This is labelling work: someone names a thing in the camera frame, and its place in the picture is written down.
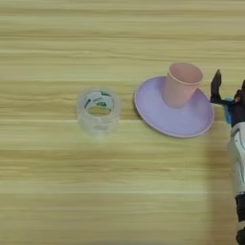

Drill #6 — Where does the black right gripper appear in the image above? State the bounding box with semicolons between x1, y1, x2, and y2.
209;69;245;128

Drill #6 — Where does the pink plastic cup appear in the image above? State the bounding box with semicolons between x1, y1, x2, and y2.
163;61;205;109

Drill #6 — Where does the round purple plate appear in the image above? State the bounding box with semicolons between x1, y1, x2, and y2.
133;75;215;139

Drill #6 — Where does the clear packing tape roll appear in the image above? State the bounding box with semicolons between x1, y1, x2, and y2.
76;86;123;137

